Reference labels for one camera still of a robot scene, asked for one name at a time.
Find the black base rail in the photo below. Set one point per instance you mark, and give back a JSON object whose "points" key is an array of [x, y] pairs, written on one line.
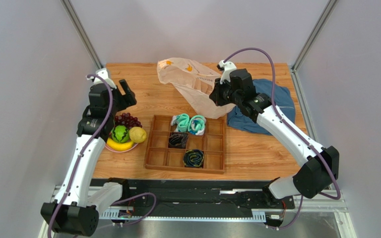
{"points": [[200, 198]]}

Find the black patterned sock roll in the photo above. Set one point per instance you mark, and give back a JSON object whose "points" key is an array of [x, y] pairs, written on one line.
{"points": [[178, 140]]}

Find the pink plate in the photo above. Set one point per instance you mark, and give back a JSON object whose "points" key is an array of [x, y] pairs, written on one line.
{"points": [[124, 150]]}

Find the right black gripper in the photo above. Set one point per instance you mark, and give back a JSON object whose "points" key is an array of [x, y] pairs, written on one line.
{"points": [[220, 94]]}

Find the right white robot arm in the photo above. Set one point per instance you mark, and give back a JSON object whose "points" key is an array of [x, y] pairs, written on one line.
{"points": [[318, 165]]}

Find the banana print plastic bag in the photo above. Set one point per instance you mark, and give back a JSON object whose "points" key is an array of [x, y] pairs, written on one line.
{"points": [[195, 82]]}

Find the left aluminium frame post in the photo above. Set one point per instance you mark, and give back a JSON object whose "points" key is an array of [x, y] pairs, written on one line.
{"points": [[75, 19]]}

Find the black yellow blue sock roll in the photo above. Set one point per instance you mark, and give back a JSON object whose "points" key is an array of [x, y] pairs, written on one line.
{"points": [[193, 158]]}

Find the yellow banana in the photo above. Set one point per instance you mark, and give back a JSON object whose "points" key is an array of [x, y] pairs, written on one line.
{"points": [[119, 145]]}

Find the mint green sock roll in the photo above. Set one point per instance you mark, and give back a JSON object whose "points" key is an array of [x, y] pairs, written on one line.
{"points": [[181, 121]]}

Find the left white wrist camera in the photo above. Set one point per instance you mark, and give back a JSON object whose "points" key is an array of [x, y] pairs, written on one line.
{"points": [[105, 74]]}

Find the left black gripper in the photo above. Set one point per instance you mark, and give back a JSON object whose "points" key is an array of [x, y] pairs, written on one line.
{"points": [[128, 99]]}

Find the wooden divided tray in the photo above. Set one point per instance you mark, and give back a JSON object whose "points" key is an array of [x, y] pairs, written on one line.
{"points": [[213, 143]]}

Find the aluminium frame post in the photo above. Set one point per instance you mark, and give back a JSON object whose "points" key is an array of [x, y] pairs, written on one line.
{"points": [[75, 19], [322, 20]]}

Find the dark red grape bunch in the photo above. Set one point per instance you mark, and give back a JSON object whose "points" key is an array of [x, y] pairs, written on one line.
{"points": [[127, 120]]}

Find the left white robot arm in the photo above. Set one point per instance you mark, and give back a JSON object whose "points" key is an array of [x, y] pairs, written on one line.
{"points": [[72, 211]]}

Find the right aluminium frame post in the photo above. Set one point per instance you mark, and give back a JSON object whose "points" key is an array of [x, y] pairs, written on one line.
{"points": [[322, 20]]}

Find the teal blue white sock roll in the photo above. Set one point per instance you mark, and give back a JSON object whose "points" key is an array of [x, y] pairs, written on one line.
{"points": [[197, 125]]}

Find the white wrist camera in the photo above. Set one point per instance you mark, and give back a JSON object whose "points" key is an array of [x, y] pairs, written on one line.
{"points": [[105, 74], [226, 67]]}

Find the blue cloth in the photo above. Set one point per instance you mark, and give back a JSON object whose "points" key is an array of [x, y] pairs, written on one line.
{"points": [[282, 98]]}

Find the small green watermelon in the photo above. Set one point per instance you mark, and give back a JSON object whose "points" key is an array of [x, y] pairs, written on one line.
{"points": [[120, 134]]}

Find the yellow lemon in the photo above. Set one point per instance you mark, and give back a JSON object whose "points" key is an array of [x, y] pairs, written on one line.
{"points": [[137, 134]]}

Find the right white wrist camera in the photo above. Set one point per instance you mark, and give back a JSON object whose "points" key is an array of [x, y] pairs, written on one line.
{"points": [[226, 67]]}

